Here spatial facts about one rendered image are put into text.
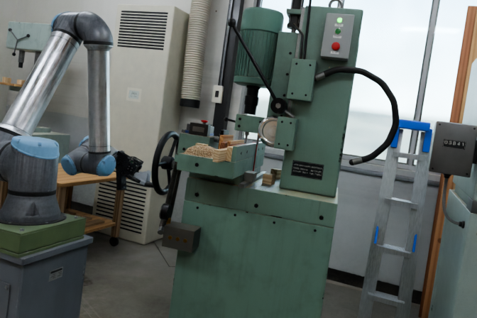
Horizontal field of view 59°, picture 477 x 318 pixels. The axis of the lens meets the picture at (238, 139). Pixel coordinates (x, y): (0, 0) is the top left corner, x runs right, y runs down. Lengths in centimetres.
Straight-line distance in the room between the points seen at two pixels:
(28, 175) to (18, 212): 12
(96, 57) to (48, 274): 82
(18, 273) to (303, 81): 113
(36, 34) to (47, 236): 252
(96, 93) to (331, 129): 94
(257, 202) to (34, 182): 77
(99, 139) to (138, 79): 155
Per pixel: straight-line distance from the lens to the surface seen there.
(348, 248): 309
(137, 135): 329
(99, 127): 180
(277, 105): 161
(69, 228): 158
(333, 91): 165
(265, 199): 158
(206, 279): 171
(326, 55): 161
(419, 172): 234
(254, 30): 175
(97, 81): 179
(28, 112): 173
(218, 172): 147
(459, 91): 289
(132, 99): 332
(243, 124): 176
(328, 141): 164
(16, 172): 155
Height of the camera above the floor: 106
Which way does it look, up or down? 3 degrees down
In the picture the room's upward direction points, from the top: 8 degrees clockwise
